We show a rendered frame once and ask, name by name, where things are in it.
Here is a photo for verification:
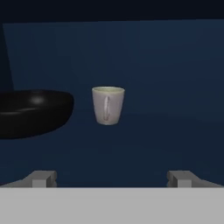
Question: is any black bowl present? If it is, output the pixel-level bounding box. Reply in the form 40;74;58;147
0;89;74;140

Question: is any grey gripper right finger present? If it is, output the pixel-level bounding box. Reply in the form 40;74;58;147
166;170;224;189

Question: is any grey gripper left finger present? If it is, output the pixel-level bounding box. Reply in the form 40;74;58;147
0;170;58;189

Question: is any white cup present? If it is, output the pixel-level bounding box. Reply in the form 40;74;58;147
91;86;126;126

